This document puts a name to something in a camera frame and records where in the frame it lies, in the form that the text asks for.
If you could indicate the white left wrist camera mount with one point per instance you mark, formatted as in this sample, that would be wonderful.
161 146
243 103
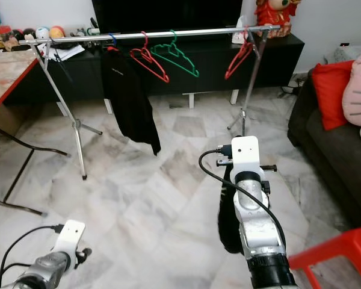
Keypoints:
71 236

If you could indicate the black ribbed knit garment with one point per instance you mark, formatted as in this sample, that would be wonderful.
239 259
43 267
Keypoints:
228 223

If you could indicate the silver metal clothes rack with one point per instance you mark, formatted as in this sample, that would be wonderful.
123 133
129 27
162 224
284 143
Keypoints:
204 31

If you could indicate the pink plush toy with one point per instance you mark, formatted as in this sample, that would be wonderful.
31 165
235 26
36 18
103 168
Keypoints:
360 96

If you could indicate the red cushion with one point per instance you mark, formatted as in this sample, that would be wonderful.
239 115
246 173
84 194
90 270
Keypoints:
332 93

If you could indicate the green plastic hanger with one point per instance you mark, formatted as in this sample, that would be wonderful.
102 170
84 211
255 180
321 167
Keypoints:
194 71

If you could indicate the dark grey sofa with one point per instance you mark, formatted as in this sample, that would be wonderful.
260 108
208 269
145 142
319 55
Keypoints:
331 168

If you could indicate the red doll figurine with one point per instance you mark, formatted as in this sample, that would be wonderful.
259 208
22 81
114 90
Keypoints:
275 17

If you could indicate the orange egg figurine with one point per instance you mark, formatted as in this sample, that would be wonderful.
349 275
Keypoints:
58 32

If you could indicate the black white-legged TV cabinet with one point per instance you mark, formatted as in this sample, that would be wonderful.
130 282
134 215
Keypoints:
204 87

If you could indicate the marble-pattern folding table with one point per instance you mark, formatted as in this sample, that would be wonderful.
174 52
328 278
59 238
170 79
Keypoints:
6 81

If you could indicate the red plastic stool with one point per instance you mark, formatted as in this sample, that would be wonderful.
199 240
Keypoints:
337 241

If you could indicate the blue plastic hanger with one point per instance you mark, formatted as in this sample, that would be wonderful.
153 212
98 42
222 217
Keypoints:
114 36

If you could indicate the black flat television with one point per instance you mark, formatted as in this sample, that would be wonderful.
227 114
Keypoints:
168 13

